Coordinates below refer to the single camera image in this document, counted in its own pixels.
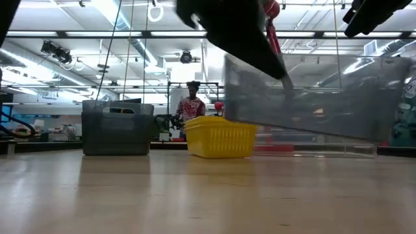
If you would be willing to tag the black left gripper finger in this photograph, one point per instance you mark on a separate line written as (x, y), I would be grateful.
(269, 66)

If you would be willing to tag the grey translucent plastic basket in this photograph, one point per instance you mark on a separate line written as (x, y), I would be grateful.
(117, 133)
(331, 100)

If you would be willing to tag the small yellow plastic basket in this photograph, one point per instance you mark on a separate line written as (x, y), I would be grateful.
(208, 121)

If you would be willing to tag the large yellow plastic basket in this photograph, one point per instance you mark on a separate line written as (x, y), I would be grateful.
(224, 143)

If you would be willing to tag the white ceiling vent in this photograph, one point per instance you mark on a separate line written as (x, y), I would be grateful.
(370, 48)

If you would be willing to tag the red jointed stand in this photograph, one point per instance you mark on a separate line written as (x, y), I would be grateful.
(273, 32)

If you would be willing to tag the red round lamp head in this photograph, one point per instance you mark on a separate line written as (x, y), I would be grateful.
(219, 106)

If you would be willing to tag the person in striped shirt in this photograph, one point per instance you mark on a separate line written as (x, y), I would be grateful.
(190, 110)

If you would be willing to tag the teal cartoon figure poster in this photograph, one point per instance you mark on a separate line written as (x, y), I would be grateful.
(404, 113)

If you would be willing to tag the black ceiling track lights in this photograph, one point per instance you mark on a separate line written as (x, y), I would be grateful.
(57, 52)

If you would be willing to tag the black curved bar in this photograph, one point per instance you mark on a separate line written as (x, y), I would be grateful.
(16, 126)

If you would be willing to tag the black round ceiling camera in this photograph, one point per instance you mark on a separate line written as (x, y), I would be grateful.
(186, 57)

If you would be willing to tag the black metal frame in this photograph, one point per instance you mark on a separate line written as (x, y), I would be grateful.
(177, 85)

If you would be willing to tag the silver ceiling air duct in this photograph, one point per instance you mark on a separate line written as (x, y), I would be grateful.
(130, 32)

